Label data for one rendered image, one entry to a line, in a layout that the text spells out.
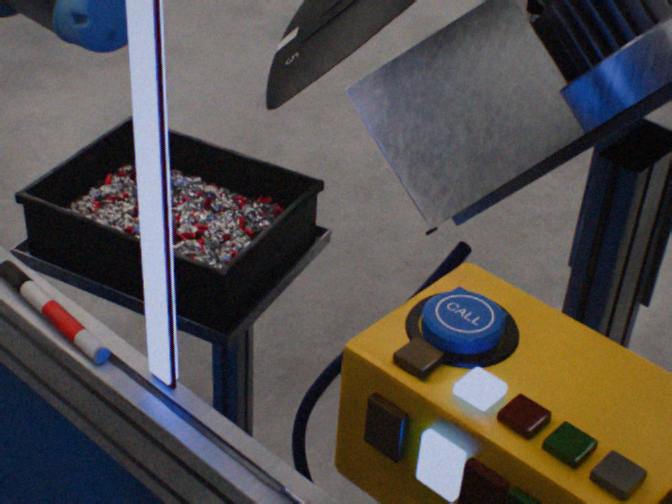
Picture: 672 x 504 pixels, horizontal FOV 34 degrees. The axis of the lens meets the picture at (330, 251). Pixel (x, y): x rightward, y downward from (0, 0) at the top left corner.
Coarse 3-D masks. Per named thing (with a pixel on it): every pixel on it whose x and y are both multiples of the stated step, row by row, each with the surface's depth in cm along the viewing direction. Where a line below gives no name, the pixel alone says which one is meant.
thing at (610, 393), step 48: (432, 288) 56; (480, 288) 56; (384, 336) 52; (528, 336) 53; (576, 336) 53; (384, 384) 51; (432, 384) 50; (528, 384) 50; (576, 384) 50; (624, 384) 51; (480, 432) 48; (624, 432) 48; (384, 480) 54; (528, 480) 47; (576, 480) 46
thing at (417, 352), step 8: (408, 344) 51; (416, 344) 51; (424, 344) 51; (400, 352) 51; (408, 352) 51; (416, 352) 51; (424, 352) 51; (432, 352) 51; (440, 352) 51; (400, 360) 50; (408, 360) 50; (416, 360) 50; (424, 360) 50; (432, 360) 50; (440, 360) 51; (408, 368) 50; (416, 368) 50; (424, 368) 50; (432, 368) 50; (416, 376) 50
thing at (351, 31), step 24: (312, 0) 108; (336, 0) 102; (360, 0) 99; (384, 0) 96; (408, 0) 94; (288, 24) 111; (312, 24) 104; (336, 24) 100; (360, 24) 97; (384, 24) 95; (288, 48) 105; (312, 48) 101; (336, 48) 98; (288, 72) 101; (312, 72) 98; (288, 96) 99
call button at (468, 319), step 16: (432, 304) 53; (448, 304) 53; (464, 304) 53; (480, 304) 53; (496, 304) 53; (432, 320) 52; (448, 320) 52; (464, 320) 52; (480, 320) 52; (496, 320) 52; (432, 336) 52; (448, 336) 51; (464, 336) 51; (480, 336) 51; (496, 336) 52; (448, 352) 52; (464, 352) 51; (480, 352) 52
